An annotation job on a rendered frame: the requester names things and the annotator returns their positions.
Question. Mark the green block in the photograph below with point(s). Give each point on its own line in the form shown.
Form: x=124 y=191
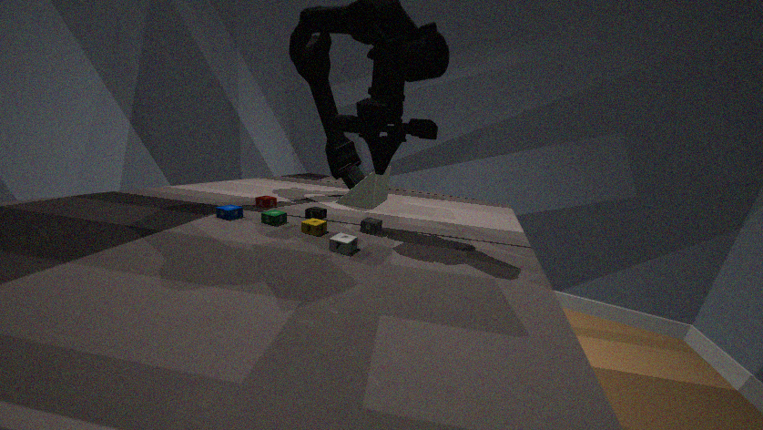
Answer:
x=273 y=217

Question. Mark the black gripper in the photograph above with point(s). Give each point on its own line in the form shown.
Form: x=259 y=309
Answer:
x=383 y=148

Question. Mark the blue block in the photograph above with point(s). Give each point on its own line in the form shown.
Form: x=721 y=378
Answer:
x=229 y=212

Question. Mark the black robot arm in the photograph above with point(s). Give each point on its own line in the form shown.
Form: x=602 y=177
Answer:
x=402 y=52

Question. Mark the yellow block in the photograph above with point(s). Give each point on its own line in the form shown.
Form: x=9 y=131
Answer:
x=314 y=226

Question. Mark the red block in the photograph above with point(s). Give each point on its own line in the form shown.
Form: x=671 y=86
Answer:
x=266 y=201

